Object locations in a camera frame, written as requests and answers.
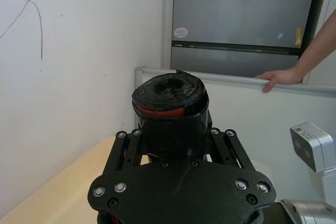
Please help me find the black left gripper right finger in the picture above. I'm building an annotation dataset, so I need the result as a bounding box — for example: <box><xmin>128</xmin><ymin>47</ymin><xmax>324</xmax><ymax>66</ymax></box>
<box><xmin>206</xmin><ymin>113</ymin><xmax>257</xmax><ymax>171</ymax></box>

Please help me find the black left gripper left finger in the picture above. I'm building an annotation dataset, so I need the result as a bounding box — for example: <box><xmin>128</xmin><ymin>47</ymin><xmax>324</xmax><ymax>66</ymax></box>
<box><xmin>103</xmin><ymin>128</ymin><xmax>144</xmax><ymax>177</ymax></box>

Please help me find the black plastic roll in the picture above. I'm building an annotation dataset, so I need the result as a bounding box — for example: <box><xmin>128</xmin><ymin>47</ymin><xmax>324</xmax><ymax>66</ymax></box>
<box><xmin>130</xmin><ymin>69</ymin><xmax>212</xmax><ymax>162</ymax></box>

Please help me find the person's hand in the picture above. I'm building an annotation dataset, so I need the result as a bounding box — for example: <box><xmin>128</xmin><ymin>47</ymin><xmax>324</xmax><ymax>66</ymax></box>
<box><xmin>256</xmin><ymin>69</ymin><xmax>306</xmax><ymax>93</ymax></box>

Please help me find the white partition panel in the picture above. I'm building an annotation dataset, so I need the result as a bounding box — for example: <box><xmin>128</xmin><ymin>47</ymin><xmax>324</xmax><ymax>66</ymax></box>
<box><xmin>134</xmin><ymin>66</ymin><xmax>336</xmax><ymax>202</ymax></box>

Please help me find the round white sticker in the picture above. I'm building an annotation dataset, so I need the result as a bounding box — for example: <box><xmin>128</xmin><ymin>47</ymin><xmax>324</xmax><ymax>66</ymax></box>
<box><xmin>174</xmin><ymin>27</ymin><xmax>189</xmax><ymax>39</ymax></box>

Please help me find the small yellow tag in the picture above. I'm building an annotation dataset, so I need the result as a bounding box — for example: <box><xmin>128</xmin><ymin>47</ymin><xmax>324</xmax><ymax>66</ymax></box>
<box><xmin>294</xmin><ymin>27</ymin><xmax>303</xmax><ymax>46</ymax></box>

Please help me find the grey steel refrigerator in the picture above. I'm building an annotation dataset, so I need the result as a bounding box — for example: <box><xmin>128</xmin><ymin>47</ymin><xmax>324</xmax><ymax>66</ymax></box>
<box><xmin>170</xmin><ymin>0</ymin><xmax>332</xmax><ymax>84</ymax></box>

